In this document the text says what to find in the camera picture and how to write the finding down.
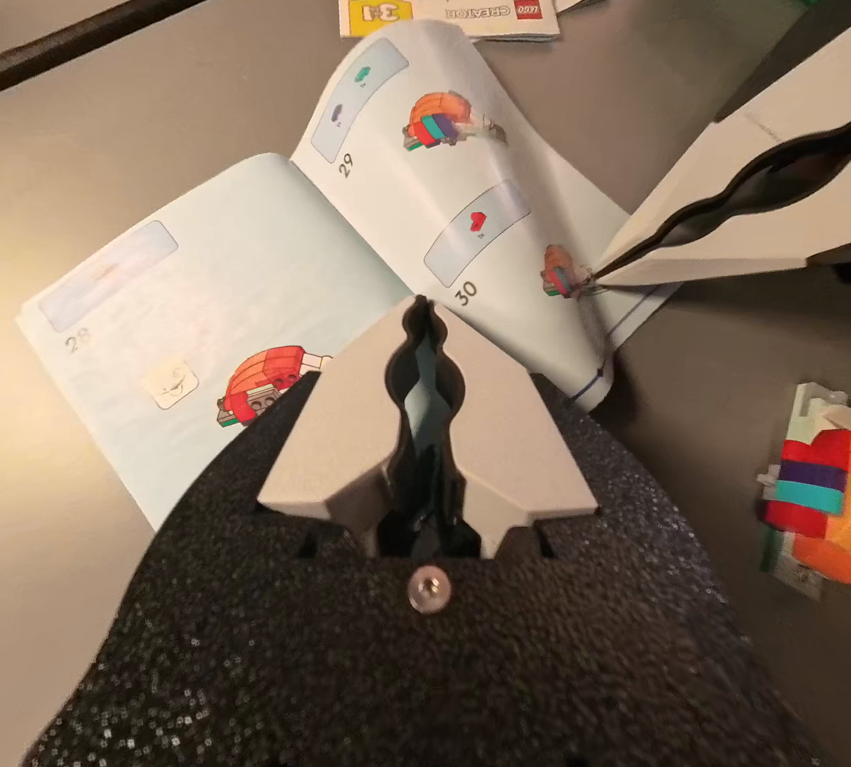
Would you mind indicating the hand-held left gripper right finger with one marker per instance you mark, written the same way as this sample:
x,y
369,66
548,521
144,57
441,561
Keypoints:
x,y
525,448

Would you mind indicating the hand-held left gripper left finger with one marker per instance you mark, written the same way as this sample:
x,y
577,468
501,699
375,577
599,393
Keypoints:
x,y
332,441

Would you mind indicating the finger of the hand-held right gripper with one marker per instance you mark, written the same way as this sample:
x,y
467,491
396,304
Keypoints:
x,y
738,155
764,242

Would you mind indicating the orange toy brick model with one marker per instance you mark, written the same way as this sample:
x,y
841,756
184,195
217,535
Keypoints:
x,y
811,488

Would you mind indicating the open pale blue instruction booklet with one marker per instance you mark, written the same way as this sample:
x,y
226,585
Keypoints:
x,y
266,282

